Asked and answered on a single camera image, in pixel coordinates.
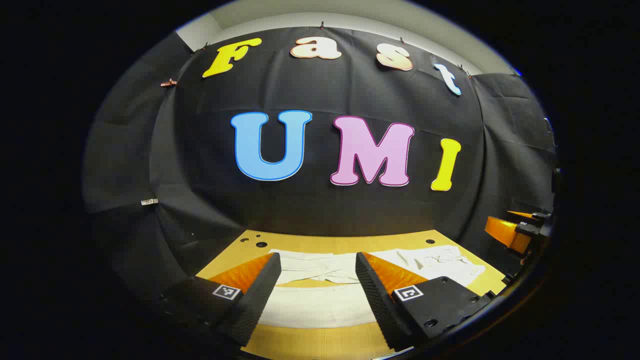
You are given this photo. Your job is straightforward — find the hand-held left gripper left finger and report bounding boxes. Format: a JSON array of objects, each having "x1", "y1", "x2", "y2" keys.
[{"x1": 162, "y1": 252, "x2": 282, "y2": 348}]

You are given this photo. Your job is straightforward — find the white jeans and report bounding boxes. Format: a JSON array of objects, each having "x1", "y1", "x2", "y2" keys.
[{"x1": 257, "y1": 245, "x2": 487, "y2": 330}]

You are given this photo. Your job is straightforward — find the black backdrop cloth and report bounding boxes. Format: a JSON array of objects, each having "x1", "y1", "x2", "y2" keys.
[{"x1": 82, "y1": 26, "x2": 558, "y2": 301}]

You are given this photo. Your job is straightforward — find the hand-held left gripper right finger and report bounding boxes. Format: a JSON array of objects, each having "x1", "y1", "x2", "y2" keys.
[{"x1": 355, "y1": 251, "x2": 496, "y2": 353}]

